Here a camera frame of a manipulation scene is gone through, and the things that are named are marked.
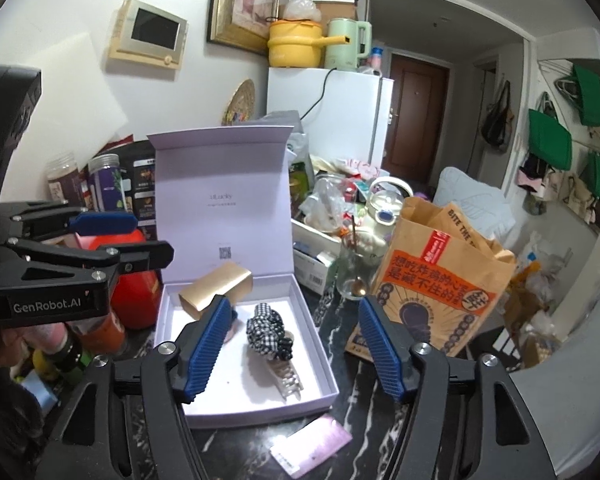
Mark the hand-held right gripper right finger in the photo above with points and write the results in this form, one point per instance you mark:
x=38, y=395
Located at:
x=380, y=350

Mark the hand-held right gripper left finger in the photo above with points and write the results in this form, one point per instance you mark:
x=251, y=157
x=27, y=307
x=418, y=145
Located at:
x=205, y=355

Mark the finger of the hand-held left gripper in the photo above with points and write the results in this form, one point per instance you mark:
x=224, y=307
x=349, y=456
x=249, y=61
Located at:
x=140, y=255
x=105, y=222

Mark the black white checkered scrunchie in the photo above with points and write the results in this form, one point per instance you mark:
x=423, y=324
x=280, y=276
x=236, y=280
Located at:
x=265, y=327

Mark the gold rectangular box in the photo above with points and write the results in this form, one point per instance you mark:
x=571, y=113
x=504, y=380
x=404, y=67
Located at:
x=215, y=285

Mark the beige hair claw clip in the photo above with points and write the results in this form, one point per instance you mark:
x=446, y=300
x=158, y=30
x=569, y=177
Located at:
x=287, y=380

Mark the white hinged gift box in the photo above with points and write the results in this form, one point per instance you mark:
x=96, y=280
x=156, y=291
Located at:
x=220, y=185

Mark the red rounded case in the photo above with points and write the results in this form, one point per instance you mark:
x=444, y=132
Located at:
x=135, y=290

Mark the jar with purple label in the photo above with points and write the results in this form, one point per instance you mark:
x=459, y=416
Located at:
x=107, y=185

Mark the black printed snack box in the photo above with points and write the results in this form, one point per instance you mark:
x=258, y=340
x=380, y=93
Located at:
x=140, y=185

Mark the jar with brown label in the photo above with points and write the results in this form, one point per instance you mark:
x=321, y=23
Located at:
x=65, y=180

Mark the orange bottle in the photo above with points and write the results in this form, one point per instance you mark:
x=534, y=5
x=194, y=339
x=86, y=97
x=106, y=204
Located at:
x=102, y=332

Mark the clear glass cup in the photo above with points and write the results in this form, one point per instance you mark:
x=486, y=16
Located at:
x=350, y=270

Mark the brown printed paper bag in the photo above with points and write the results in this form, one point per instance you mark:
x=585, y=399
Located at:
x=430, y=270

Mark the white barcode carton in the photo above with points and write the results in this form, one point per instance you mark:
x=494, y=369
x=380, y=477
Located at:
x=312, y=267

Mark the stirring stick in glass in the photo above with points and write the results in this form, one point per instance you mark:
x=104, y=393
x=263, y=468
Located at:
x=355, y=240

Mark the pink plastic packet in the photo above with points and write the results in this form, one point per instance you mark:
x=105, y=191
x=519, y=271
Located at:
x=312, y=447

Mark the grey leaf pattern pillow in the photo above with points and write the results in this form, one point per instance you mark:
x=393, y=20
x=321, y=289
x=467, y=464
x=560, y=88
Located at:
x=470, y=195

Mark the round woven mat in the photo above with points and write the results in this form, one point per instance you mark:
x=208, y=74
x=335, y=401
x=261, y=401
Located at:
x=240, y=102

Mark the brown wooden door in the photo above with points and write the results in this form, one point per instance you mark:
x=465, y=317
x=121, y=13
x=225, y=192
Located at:
x=415, y=115

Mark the white refrigerator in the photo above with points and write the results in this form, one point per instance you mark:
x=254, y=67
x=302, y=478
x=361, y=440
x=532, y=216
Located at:
x=345, y=110

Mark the yellow pot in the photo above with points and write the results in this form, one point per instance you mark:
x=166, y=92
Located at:
x=292, y=45

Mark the black hanging bag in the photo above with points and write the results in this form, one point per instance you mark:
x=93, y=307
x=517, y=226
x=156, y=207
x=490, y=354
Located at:
x=497, y=120

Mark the framed picture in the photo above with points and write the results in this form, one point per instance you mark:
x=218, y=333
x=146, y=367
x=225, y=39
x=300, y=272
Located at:
x=245, y=0

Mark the green tote bag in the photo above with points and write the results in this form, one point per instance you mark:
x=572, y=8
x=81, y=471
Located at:
x=550, y=140

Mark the light green electric kettle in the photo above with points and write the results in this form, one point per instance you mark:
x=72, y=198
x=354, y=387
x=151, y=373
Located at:
x=345, y=42

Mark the cardboard box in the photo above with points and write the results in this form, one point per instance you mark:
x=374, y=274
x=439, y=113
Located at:
x=337, y=5

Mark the beige wall intercom panel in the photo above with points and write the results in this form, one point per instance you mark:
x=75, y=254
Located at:
x=147, y=30

